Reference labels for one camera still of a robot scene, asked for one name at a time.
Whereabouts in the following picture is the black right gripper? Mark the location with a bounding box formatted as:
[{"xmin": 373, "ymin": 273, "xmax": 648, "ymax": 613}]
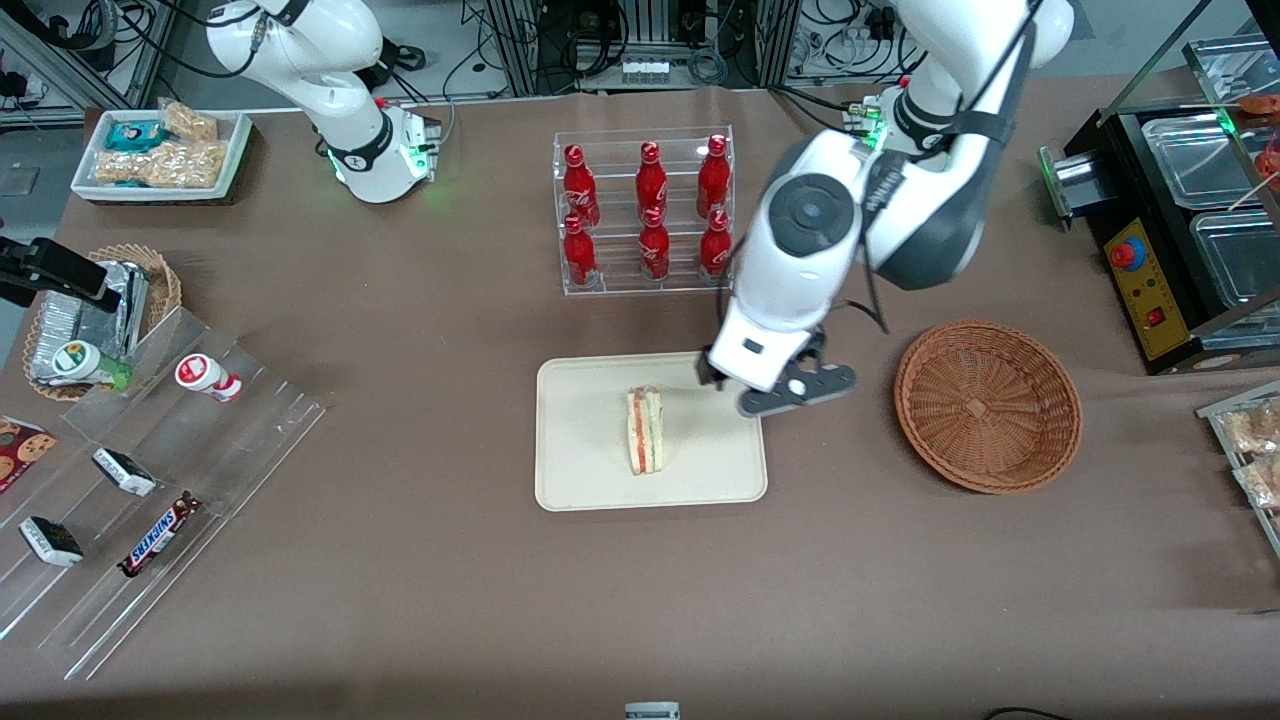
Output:
[{"xmin": 0, "ymin": 237, "xmax": 109, "ymax": 307}]

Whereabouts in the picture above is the triangular sandwich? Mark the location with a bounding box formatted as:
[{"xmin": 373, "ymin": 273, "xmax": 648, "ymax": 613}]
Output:
[{"xmin": 625, "ymin": 386, "xmax": 667, "ymax": 477}]

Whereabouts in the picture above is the light brown wicker basket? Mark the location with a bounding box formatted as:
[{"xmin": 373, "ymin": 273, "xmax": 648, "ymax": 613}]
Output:
[{"xmin": 22, "ymin": 244, "xmax": 184, "ymax": 403}]

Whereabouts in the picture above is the beige plastic tray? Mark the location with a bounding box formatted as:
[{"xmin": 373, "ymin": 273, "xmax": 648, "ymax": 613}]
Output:
[{"xmin": 535, "ymin": 349, "xmax": 769, "ymax": 513}]

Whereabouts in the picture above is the white rectangular snack tray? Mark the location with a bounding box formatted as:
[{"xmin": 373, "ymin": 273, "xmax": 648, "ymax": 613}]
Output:
[{"xmin": 70, "ymin": 108, "xmax": 254, "ymax": 206}]

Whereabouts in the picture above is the round brown wicker basket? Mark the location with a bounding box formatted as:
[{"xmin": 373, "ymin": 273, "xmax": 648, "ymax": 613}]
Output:
[{"xmin": 894, "ymin": 320, "xmax": 1084, "ymax": 496}]

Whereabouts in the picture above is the grey tray with pastries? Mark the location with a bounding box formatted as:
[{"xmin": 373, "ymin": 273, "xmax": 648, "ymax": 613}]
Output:
[{"xmin": 1196, "ymin": 380, "xmax": 1280, "ymax": 559}]

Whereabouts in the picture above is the foil wrapped food package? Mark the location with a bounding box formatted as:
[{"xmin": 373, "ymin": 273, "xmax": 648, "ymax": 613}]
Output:
[{"xmin": 29, "ymin": 260, "xmax": 152, "ymax": 387}]

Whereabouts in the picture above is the green label yogurt bottle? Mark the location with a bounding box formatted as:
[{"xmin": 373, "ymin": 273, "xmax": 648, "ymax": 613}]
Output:
[{"xmin": 52, "ymin": 340, "xmax": 134, "ymax": 392}]

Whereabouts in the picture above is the clear acrylic bottle rack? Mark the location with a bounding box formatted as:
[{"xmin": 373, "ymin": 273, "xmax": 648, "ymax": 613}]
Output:
[{"xmin": 552, "ymin": 126, "xmax": 741, "ymax": 297}]

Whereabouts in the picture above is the red cola bottle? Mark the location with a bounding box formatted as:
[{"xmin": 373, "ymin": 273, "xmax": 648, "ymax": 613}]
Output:
[
  {"xmin": 639, "ymin": 208, "xmax": 672, "ymax": 283},
  {"xmin": 563, "ymin": 144, "xmax": 601, "ymax": 229},
  {"xmin": 697, "ymin": 134, "xmax": 732, "ymax": 219},
  {"xmin": 699, "ymin": 208, "xmax": 733, "ymax": 280},
  {"xmin": 562, "ymin": 213, "xmax": 598, "ymax": 289},
  {"xmin": 636, "ymin": 141, "xmax": 669, "ymax": 223}
]

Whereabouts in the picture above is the large rice crisp packet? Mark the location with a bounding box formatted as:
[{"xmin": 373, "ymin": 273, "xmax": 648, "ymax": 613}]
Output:
[{"xmin": 94, "ymin": 140, "xmax": 230, "ymax": 190}]

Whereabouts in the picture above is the red label yogurt bottle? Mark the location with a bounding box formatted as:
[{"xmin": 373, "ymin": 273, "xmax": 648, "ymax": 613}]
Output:
[{"xmin": 175, "ymin": 353, "xmax": 244, "ymax": 404}]

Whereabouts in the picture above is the teal snack packet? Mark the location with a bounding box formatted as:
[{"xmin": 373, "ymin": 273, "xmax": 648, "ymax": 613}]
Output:
[{"xmin": 104, "ymin": 119, "xmax": 167, "ymax": 154}]

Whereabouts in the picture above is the red cookie packet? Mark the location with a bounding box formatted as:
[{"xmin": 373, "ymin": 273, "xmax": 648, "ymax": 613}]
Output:
[{"xmin": 0, "ymin": 415, "xmax": 58, "ymax": 497}]

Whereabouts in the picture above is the small rice crisp packet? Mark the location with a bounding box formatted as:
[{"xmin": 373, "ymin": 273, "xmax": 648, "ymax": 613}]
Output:
[{"xmin": 158, "ymin": 99, "xmax": 220, "ymax": 142}]

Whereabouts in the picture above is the black white candy bar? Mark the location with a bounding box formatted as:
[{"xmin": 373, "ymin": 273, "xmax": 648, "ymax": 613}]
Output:
[
  {"xmin": 18, "ymin": 516, "xmax": 86, "ymax": 569},
  {"xmin": 91, "ymin": 447, "xmax": 159, "ymax": 499}
]

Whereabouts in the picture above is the clear acrylic stepped display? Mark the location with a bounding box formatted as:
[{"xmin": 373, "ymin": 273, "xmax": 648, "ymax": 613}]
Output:
[{"xmin": 0, "ymin": 305, "xmax": 328, "ymax": 682}]

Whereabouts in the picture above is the brown snickers bar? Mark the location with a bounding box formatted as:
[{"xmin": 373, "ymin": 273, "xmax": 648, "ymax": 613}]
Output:
[{"xmin": 117, "ymin": 492, "xmax": 204, "ymax": 579}]

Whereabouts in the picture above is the black food warmer machine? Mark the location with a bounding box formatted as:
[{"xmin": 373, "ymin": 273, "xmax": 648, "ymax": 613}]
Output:
[{"xmin": 1038, "ymin": 35, "xmax": 1280, "ymax": 377}]

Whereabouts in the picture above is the wrapped pastry packet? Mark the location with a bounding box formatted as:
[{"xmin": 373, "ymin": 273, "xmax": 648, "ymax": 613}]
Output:
[
  {"xmin": 1221, "ymin": 399, "xmax": 1280, "ymax": 457},
  {"xmin": 1231, "ymin": 455, "xmax": 1280, "ymax": 513}
]

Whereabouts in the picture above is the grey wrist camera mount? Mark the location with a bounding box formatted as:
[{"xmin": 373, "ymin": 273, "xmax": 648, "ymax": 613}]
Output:
[{"xmin": 738, "ymin": 330, "xmax": 858, "ymax": 419}]

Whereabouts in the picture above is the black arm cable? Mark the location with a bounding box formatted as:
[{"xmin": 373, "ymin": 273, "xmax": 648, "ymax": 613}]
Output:
[{"xmin": 835, "ymin": 0, "xmax": 1041, "ymax": 336}]

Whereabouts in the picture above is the aluminium equipment rack frame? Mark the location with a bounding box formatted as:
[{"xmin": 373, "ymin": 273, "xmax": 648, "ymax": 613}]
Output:
[{"xmin": 484, "ymin": 0, "xmax": 801, "ymax": 97}]

